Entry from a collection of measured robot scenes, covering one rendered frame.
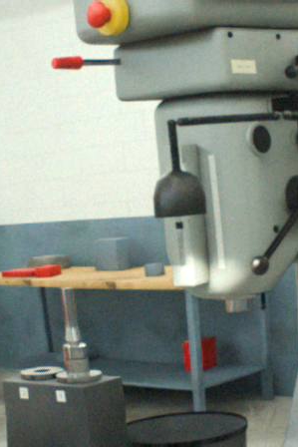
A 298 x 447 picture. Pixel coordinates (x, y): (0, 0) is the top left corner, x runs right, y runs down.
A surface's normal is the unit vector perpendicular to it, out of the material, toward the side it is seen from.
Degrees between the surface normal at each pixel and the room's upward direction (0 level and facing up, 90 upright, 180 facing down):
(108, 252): 90
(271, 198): 90
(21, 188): 90
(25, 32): 90
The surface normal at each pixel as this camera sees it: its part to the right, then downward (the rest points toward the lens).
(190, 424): -0.21, 0.00
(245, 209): 0.12, 0.04
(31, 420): -0.60, 0.10
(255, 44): 0.72, -0.04
